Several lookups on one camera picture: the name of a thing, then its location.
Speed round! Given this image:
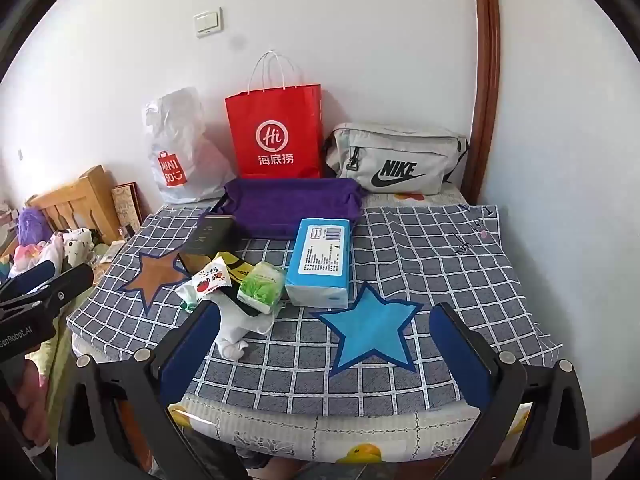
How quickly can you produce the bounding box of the wall light switch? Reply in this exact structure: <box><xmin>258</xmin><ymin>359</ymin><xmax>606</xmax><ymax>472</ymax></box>
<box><xmin>193</xmin><ymin>8</ymin><xmax>224</xmax><ymax>39</ymax></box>

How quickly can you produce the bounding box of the blue paper star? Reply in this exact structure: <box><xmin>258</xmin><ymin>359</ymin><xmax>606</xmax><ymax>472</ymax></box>
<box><xmin>312</xmin><ymin>282</ymin><xmax>422</xmax><ymax>376</ymax></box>

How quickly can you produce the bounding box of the wooden headboard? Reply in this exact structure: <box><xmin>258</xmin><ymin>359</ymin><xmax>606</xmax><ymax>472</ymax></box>
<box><xmin>25</xmin><ymin>165</ymin><xmax>120</xmax><ymax>244</ymax></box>

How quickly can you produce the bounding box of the white green sock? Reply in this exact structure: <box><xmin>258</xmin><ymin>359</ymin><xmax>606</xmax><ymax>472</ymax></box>
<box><xmin>205</xmin><ymin>290</ymin><xmax>282</xmax><ymax>362</ymax></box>

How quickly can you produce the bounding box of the person left hand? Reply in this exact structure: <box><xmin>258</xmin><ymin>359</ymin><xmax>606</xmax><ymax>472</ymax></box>
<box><xmin>15</xmin><ymin>360</ymin><xmax>49</xmax><ymax>446</ymax></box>

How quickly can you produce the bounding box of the dark green tea tin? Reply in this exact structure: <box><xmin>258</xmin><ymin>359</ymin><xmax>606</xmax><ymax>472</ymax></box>
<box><xmin>179</xmin><ymin>214</ymin><xmax>239</xmax><ymax>275</ymax></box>

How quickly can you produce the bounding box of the white Miniso plastic bag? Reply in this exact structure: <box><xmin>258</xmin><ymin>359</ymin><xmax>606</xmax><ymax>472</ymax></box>
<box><xmin>142</xmin><ymin>87</ymin><xmax>235</xmax><ymax>204</ymax></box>

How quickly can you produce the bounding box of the red paper shopping bag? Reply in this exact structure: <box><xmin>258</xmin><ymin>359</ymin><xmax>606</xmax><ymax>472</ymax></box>
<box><xmin>224</xmin><ymin>81</ymin><xmax>323</xmax><ymax>179</ymax></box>

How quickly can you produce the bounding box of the green wet wipe pack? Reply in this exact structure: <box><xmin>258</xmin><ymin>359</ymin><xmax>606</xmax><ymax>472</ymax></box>
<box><xmin>236</xmin><ymin>261</ymin><xmax>285</xmax><ymax>314</ymax></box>

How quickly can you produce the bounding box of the colourful bedding pile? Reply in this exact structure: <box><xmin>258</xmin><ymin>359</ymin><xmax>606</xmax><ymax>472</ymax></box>
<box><xmin>1</xmin><ymin>228</ymin><xmax>110</xmax><ymax>390</ymax></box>

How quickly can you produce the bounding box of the grey checked cloth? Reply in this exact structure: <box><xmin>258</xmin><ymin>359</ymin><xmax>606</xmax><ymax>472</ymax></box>
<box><xmin>67</xmin><ymin>205</ymin><xmax>560</xmax><ymax>416</ymax></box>

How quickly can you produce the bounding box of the yellow black pouch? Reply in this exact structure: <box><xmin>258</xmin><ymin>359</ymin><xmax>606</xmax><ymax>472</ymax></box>
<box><xmin>217</xmin><ymin>252</ymin><xmax>254</xmax><ymax>289</ymax></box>

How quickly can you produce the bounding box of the grey Nike waist bag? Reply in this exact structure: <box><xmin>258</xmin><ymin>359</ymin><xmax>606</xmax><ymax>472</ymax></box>
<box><xmin>326</xmin><ymin>122</ymin><xmax>469</xmax><ymax>195</ymax></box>

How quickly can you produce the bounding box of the purple plush toy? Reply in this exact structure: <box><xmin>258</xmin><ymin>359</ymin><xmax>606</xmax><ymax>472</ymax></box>
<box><xmin>17</xmin><ymin>207</ymin><xmax>52</xmax><ymax>246</ymax></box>

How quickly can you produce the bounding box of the purple towel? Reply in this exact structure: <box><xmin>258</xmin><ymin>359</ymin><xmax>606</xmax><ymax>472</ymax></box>
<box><xmin>212</xmin><ymin>178</ymin><xmax>366</xmax><ymax>240</ymax></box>

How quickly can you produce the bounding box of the duck pattern bedsheet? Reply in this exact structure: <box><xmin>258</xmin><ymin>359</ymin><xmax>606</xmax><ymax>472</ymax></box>
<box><xmin>169</xmin><ymin>398</ymin><xmax>532</xmax><ymax>466</ymax></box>

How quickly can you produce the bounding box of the blue tissue pack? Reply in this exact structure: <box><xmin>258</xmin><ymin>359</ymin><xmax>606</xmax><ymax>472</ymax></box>
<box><xmin>285</xmin><ymin>218</ymin><xmax>350</xmax><ymax>309</ymax></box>

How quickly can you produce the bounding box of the brown wooden door frame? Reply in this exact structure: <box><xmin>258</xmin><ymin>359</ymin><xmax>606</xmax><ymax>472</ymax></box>
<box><xmin>461</xmin><ymin>0</ymin><xmax>501</xmax><ymax>204</ymax></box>

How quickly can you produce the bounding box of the white tomato snack packet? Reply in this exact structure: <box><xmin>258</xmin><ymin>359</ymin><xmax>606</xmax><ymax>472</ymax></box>
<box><xmin>176</xmin><ymin>256</ymin><xmax>231</xmax><ymax>312</ymax></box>

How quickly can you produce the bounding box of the brown paper star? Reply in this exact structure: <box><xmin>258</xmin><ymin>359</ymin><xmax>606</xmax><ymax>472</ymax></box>
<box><xmin>119</xmin><ymin>249</ymin><xmax>190</xmax><ymax>313</ymax></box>

